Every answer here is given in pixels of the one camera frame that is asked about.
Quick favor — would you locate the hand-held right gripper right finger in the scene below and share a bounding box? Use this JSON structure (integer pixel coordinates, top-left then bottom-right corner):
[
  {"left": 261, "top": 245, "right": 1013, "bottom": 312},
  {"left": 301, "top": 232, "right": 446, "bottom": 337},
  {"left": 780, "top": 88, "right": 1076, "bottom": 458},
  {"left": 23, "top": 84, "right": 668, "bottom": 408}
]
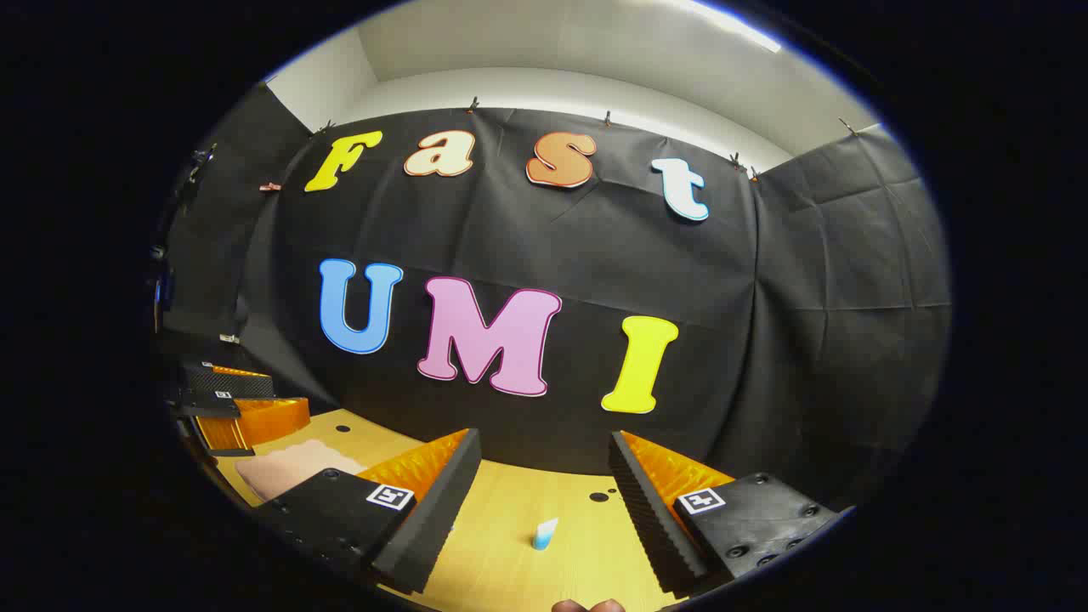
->
[{"left": 608, "top": 430, "right": 853, "bottom": 598}]

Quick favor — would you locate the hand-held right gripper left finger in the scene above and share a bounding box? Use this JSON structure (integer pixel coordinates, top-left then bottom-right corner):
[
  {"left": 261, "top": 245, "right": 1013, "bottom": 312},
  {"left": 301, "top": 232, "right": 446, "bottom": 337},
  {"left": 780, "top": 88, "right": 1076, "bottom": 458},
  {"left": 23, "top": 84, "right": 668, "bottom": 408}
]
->
[{"left": 253, "top": 428, "right": 483, "bottom": 596}]

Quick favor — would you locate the pink suitcase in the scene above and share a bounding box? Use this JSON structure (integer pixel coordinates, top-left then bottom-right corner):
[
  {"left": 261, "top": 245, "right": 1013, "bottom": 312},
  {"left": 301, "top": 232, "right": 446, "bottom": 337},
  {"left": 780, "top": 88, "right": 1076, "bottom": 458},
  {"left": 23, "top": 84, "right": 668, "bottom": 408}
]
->
[{"left": 234, "top": 438, "right": 368, "bottom": 504}]

